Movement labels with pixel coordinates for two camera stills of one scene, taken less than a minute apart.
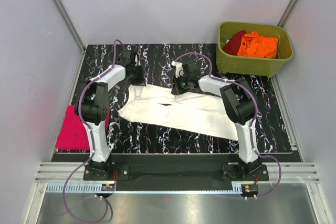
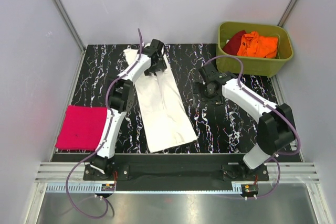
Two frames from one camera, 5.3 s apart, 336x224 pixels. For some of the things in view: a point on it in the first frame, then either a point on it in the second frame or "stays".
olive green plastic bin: x=254 y=48 stays
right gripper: x=176 y=89 -> x=216 y=101
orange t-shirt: x=252 y=44 stays
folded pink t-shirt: x=73 y=134 stays
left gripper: x=140 y=81 -> x=161 y=67
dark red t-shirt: x=232 y=46 stays
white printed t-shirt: x=195 y=112 -> x=164 y=120
